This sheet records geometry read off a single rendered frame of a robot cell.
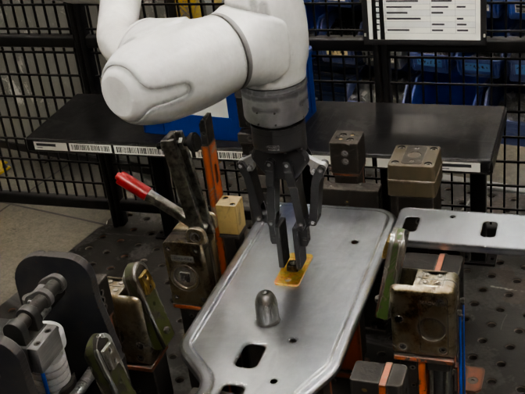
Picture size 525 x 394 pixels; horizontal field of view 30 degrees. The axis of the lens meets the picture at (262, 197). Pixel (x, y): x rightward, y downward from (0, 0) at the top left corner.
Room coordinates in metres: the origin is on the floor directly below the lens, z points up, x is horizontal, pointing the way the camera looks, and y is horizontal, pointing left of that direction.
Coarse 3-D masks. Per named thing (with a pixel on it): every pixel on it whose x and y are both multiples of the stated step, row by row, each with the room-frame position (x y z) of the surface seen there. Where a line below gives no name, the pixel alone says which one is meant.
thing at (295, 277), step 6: (294, 258) 1.25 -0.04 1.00; (288, 264) 1.22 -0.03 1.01; (306, 264) 1.23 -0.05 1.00; (282, 270) 1.22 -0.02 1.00; (288, 270) 1.22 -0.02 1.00; (294, 270) 1.21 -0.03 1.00; (300, 270) 1.21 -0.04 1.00; (282, 276) 1.20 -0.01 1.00; (288, 276) 1.20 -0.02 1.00; (294, 276) 1.20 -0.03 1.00; (300, 276) 1.20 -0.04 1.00; (276, 282) 1.19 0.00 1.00; (282, 282) 1.19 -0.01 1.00; (288, 282) 1.19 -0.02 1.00; (294, 282) 1.18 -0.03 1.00; (300, 282) 1.19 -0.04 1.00
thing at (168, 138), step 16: (160, 144) 1.28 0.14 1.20; (176, 144) 1.27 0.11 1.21; (192, 144) 1.26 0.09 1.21; (176, 160) 1.26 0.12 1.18; (176, 176) 1.26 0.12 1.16; (192, 176) 1.29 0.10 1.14; (192, 192) 1.26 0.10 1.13; (192, 208) 1.26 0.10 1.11; (192, 224) 1.26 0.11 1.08; (208, 240) 1.26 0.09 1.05
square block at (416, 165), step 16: (400, 160) 1.42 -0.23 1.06; (416, 160) 1.41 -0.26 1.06; (432, 160) 1.40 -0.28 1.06; (400, 176) 1.40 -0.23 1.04; (416, 176) 1.39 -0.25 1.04; (432, 176) 1.38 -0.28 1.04; (400, 192) 1.40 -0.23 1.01; (416, 192) 1.39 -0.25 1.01; (432, 192) 1.38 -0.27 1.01; (400, 208) 1.40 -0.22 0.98; (432, 208) 1.38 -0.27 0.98; (416, 224) 1.39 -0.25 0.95
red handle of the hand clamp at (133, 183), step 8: (120, 176) 1.31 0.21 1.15; (128, 176) 1.31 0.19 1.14; (120, 184) 1.31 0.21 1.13; (128, 184) 1.30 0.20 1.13; (136, 184) 1.30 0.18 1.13; (144, 184) 1.31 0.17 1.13; (136, 192) 1.30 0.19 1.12; (144, 192) 1.30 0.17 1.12; (152, 192) 1.30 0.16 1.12; (144, 200) 1.30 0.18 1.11; (152, 200) 1.29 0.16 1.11; (160, 200) 1.29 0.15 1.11; (168, 200) 1.30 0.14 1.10; (160, 208) 1.29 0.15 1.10; (168, 208) 1.28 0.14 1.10; (176, 208) 1.29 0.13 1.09; (176, 216) 1.28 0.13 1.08; (184, 216) 1.28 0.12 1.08; (208, 224) 1.28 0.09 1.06
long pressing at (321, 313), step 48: (288, 240) 1.31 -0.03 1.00; (336, 240) 1.29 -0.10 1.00; (384, 240) 1.28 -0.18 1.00; (240, 288) 1.19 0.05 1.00; (288, 288) 1.18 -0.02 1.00; (336, 288) 1.16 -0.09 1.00; (192, 336) 1.09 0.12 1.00; (240, 336) 1.08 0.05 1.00; (288, 336) 1.06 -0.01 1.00; (336, 336) 1.05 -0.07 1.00; (240, 384) 0.98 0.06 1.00; (288, 384) 0.96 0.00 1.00
